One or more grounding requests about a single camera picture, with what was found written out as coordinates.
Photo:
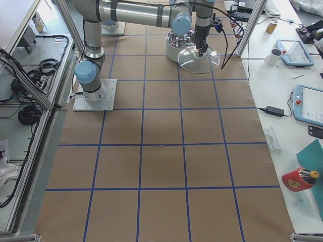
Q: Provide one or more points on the teal folder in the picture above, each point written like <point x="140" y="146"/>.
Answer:
<point x="311" y="158"/>

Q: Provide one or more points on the near teach pendant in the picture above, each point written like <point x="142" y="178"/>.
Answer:
<point x="307" y="104"/>

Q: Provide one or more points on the aluminium frame post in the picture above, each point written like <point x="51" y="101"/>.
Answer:
<point x="257" y="9"/>

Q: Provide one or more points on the far teach pendant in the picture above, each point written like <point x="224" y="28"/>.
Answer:
<point x="295" y="53"/>

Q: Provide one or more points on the white shoe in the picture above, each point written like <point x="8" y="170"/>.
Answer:
<point x="39" y="25"/>

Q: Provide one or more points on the white mug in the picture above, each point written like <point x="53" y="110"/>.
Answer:
<point x="273" y="57"/>

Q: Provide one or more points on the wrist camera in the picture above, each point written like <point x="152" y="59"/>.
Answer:
<point x="217" y="23"/>

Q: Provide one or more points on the yellow can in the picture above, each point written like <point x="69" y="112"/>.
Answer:
<point x="271" y="26"/>

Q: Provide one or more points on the black power brick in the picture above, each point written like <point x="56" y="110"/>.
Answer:
<point x="273" y="111"/>

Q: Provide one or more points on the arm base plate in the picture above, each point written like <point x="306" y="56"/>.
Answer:
<point x="113" y="28"/>
<point x="102" y="99"/>

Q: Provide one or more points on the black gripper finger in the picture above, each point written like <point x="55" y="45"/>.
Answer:
<point x="197" y="42"/>
<point x="203" y="49"/>

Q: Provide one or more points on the clear plastic holder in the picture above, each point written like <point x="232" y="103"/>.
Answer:
<point x="271" y="140"/>

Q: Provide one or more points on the black small bracket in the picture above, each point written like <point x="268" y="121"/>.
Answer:
<point x="315" y="132"/>

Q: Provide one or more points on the glass pot lid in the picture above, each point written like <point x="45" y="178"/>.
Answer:
<point x="190" y="60"/>

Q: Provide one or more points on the grey metal box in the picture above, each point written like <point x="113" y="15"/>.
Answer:
<point x="27" y="40"/>

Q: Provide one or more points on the teach pendant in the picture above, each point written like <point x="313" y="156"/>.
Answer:
<point x="307" y="104"/>
<point x="295" y="53"/>

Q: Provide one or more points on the white cloth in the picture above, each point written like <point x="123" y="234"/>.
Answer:
<point x="9" y="171"/>

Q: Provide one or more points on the pale green cooking pot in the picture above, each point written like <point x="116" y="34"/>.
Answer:
<point x="176" y="43"/>

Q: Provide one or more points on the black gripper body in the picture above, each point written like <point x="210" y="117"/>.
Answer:
<point x="202" y="33"/>

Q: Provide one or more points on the white keyboard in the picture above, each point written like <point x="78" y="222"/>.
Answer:
<point x="271" y="10"/>

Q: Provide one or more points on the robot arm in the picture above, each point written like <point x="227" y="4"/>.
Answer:
<point x="183" y="18"/>

